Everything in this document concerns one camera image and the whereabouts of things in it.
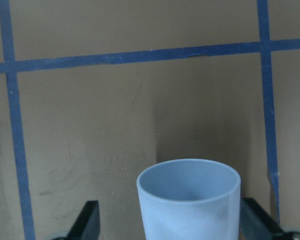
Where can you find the light blue plastic cup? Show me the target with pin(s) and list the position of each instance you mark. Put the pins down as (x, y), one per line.
(190, 199)

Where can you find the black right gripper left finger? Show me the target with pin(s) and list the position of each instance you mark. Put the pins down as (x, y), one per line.
(87, 226)

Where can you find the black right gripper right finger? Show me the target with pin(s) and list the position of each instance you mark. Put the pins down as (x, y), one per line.
(256, 224)

